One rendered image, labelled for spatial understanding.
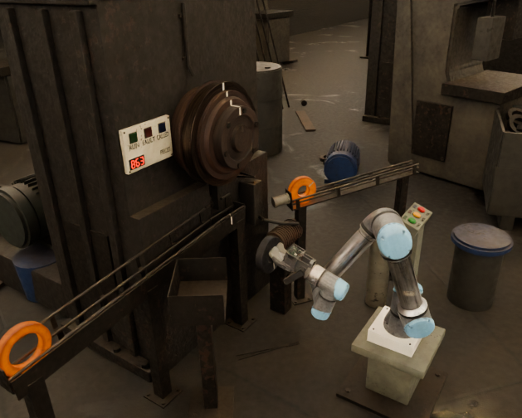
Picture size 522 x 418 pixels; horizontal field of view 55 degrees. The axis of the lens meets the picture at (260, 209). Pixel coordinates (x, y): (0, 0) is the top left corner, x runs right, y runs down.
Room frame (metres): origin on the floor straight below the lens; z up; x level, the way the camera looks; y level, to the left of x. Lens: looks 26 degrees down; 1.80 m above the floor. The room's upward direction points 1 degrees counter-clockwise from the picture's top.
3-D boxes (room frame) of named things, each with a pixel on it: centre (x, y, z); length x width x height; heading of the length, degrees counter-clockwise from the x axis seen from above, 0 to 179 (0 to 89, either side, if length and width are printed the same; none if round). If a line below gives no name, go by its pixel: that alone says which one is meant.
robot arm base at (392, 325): (1.73, -0.61, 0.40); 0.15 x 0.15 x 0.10
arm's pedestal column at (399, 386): (1.73, -0.60, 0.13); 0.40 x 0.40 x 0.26; 56
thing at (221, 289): (1.62, 0.25, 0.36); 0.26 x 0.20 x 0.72; 0
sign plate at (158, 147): (1.96, 0.46, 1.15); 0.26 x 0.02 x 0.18; 145
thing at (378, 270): (2.37, -0.66, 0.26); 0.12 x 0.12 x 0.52
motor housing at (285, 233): (2.37, -0.12, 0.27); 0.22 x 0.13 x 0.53; 145
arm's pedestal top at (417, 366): (1.73, -0.60, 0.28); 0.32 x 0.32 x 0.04; 56
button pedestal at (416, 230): (2.31, -0.82, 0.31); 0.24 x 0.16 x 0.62; 145
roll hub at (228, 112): (2.12, 0.09, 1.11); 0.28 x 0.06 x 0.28; 145
